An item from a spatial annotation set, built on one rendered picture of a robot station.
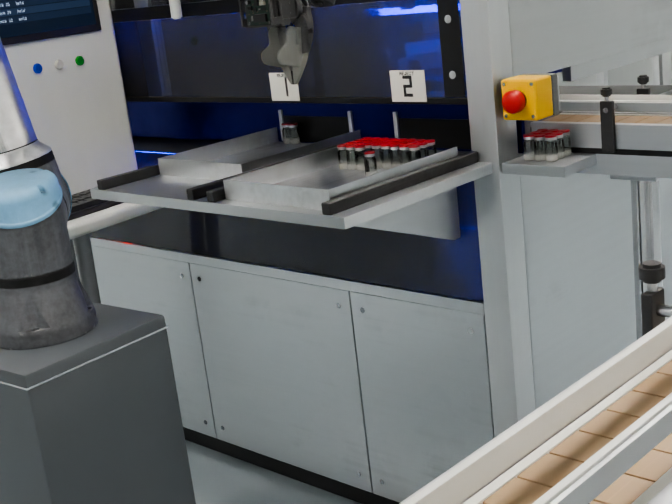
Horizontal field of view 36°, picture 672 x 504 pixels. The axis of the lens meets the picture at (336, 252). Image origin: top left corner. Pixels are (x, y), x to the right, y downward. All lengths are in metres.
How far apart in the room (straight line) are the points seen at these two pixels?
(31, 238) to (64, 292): 0.09
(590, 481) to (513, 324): 1.39
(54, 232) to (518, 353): 0.94
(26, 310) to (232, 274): 1.06
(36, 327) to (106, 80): 1.13
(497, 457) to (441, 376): 1.50
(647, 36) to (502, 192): 0.61
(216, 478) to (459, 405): 0.88
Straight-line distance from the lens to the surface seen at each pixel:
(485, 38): 1.88
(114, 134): 2.57
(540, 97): 1.84
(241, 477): 2.78
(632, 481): 0.69
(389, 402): 2.27
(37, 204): 1.49
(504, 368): 2.03
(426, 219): 1.91
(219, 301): 2.58
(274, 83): 2.25
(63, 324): 1.52
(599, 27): 2.19
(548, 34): 2.03
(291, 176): 1.95
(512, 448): 0.66
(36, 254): 1.50
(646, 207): 1.94
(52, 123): 2.45
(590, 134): 1.92
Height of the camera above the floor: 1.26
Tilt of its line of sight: 16 degrees down
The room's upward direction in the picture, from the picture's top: 7 degrees counter-clockwise
